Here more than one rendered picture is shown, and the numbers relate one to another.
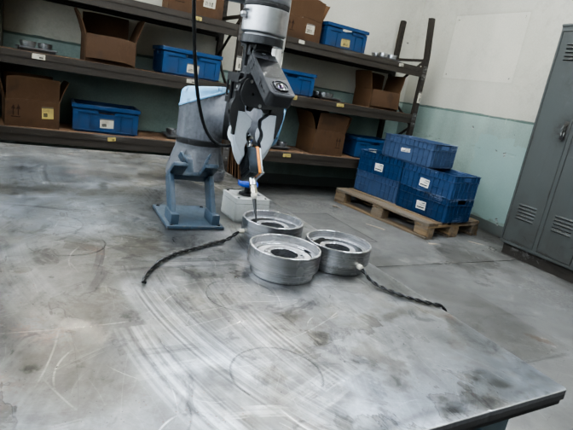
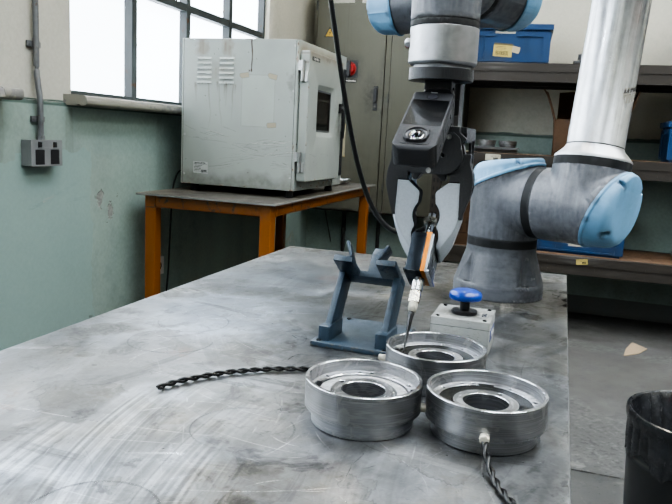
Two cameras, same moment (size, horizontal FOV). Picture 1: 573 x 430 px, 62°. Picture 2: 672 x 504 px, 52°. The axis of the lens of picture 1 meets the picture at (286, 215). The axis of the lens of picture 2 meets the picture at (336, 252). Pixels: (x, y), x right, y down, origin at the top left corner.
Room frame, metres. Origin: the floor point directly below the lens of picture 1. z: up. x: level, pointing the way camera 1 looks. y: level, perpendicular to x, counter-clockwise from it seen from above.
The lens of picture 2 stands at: (0.23, -0.43, 1.05)
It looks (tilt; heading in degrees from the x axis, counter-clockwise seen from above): 10 degrees down; 48
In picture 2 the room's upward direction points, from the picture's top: 3 degrees clockwise
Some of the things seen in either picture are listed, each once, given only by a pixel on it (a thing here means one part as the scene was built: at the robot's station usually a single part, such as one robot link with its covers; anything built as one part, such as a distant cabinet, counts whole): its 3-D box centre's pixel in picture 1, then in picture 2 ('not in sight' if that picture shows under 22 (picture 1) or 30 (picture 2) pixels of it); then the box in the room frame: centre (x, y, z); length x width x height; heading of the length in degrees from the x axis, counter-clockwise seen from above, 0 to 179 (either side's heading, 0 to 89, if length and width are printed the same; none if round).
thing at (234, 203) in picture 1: (244, 203); (463, 327); (0.91, 0.09, 0.82); 0.08 x 0.07 x 0.05; 31
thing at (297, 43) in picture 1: (332, 101); not in sight; (5.15, -0.28, 1.00); 1.92 x 0.57 x 2.00; 121
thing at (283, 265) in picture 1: (283, 258); (362, 398); (0.65, -0.01, 0.82); 0.10 x 0.10 x 0.04
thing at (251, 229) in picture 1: (271, 229); (434, 364); (0.78, 0.02, 0.82); 0.10 x 0.10 x 0.04
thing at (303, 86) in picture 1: (283, 81); not in sight; (4.84, 0.26, 1.11); 0.52 x 0.38 x 0.22; 121
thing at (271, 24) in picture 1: (263, 24); (440, 50); (0.83, 0.09, 1.15); 0.08 x 0.08 x 0.05
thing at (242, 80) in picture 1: (256, 74); (438, 125); (0.84, 0.09, 1.07); 0.09 x 0.08 x 0.12; 28
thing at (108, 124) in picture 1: (104, 118); (578, 232); (4.01, 1.66, 0.56); 0.52 x 0.38 x 0.22; 118
